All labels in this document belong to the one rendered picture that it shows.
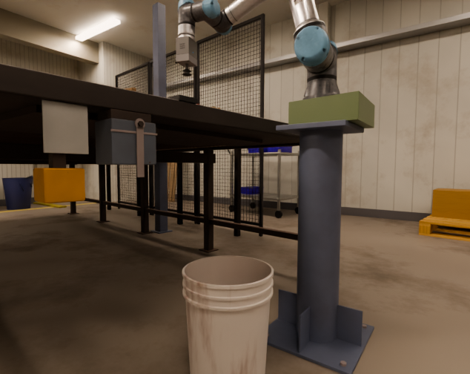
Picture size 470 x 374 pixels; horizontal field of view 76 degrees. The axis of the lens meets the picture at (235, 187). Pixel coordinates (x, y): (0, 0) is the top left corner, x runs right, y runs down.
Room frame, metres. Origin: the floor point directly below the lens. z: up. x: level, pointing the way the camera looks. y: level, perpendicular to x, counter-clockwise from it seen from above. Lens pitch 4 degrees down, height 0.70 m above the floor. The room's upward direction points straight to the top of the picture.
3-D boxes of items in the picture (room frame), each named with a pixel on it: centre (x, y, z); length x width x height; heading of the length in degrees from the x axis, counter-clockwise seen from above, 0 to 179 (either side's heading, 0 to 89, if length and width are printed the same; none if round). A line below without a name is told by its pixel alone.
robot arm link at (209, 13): (1.36, 0.12, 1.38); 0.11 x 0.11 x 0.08; 63
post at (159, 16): (3.28, 0.81, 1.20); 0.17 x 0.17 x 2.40; 48
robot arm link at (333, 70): (1.24, -0.34, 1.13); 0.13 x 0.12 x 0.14; 153
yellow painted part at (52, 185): (0.73, 0.42, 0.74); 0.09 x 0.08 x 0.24; 138
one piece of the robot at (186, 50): (1.40, 0.23, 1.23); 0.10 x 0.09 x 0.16; 71
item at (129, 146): (0.86, 0.31, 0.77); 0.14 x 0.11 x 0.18; 138
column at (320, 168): (1.24, -0.35, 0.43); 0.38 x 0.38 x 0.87; 54
